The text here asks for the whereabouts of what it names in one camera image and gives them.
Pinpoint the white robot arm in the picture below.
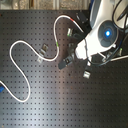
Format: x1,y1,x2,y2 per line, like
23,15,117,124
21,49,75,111
58,0,128,78

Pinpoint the metal cable clip top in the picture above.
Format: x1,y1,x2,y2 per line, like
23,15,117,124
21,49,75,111
67,28,73,37

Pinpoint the metal cable clip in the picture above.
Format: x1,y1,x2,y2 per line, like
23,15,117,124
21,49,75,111
37,44,48,64
67,28,73,37

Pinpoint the metal cable clip left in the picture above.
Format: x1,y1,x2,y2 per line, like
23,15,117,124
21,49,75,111
37,44,48,64

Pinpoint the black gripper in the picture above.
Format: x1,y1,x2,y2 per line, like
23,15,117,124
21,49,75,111
58,42,93,80

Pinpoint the black breadboard plate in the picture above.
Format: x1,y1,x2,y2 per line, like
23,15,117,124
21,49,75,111
0,10,128,128

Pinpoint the blue cable connector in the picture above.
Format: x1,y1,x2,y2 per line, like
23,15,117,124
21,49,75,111
0,86,5,94

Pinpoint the white cable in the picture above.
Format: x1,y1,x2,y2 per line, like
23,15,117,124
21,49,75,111
0,14,80,103

